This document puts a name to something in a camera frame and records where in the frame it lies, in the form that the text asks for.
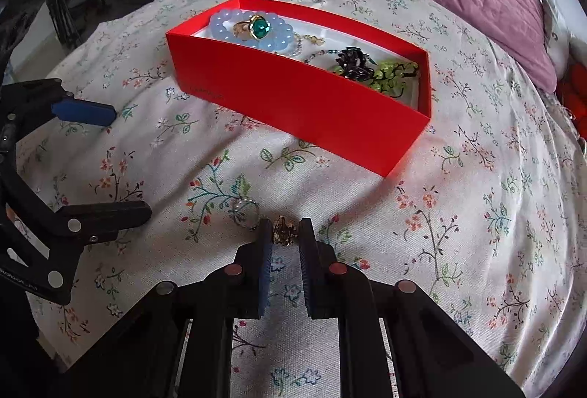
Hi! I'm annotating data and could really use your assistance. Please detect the clear seed bead bracelet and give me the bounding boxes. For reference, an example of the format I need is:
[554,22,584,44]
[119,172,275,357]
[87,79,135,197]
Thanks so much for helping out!
[274,32,318,59]

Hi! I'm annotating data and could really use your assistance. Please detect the gold flower earrings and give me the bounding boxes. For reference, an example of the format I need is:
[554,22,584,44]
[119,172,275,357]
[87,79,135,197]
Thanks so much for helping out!
[302,35,325,46]

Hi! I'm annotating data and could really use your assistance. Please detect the gold ring green stone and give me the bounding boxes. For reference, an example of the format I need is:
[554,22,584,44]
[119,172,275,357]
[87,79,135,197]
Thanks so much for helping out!
[233,14,271,41]

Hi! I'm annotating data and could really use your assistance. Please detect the light blue bead bracelet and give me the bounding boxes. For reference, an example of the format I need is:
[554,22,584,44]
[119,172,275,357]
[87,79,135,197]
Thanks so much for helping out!
[208,8,295,50]

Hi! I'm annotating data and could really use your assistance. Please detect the black bead hair tie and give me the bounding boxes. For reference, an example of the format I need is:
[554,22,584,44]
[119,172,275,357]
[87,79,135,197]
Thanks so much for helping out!
[333,46,382,83]

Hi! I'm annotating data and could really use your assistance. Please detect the floral bed sheet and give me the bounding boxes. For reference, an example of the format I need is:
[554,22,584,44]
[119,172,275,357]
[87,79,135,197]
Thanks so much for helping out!
[18,0,586,397]

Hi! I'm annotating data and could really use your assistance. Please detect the multicolour seed bead bracelet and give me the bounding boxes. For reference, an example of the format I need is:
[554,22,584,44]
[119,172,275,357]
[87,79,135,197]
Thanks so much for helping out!
[301,48,343,65]

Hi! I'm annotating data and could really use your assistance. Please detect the white patterned pillow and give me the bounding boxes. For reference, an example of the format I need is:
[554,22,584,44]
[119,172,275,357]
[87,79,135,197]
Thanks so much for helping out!
[541,0,586,80]

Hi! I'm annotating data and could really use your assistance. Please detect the silver pearl ring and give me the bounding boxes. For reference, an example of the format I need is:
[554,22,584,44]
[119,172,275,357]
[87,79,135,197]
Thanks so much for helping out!
[229,195,262,233]

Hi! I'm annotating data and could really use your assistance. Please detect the red knotted cushion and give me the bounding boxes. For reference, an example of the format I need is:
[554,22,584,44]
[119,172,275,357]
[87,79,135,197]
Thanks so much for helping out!
[556,63,587,138]

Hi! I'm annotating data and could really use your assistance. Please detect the small gold ring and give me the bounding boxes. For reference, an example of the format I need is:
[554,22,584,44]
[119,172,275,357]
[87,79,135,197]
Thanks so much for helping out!
[273,216,302,247]

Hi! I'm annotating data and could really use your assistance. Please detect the red cardboard box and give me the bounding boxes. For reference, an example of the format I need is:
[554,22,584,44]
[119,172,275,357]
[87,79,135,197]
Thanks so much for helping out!
[166,0,432,177]

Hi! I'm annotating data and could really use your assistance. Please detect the green bead bracelet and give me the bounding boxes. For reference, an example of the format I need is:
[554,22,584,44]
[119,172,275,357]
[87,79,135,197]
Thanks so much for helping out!
[331,58,421,100]

